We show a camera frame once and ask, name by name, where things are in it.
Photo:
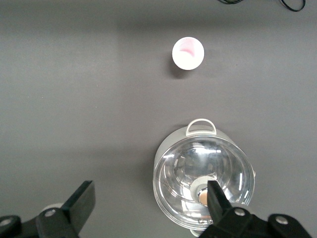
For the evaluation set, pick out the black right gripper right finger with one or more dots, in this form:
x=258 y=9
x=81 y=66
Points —
x=227 y=223

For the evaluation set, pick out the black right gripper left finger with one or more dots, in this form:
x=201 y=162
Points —
x=59 y=223

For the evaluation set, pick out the pink plastic cup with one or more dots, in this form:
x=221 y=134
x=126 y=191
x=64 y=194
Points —
x=188 y=53

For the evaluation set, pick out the glass lid with wooden knob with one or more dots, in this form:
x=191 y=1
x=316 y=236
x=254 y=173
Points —
x=198 y=161

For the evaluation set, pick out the pale grey stock pot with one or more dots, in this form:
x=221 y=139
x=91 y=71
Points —
x=171 y=138

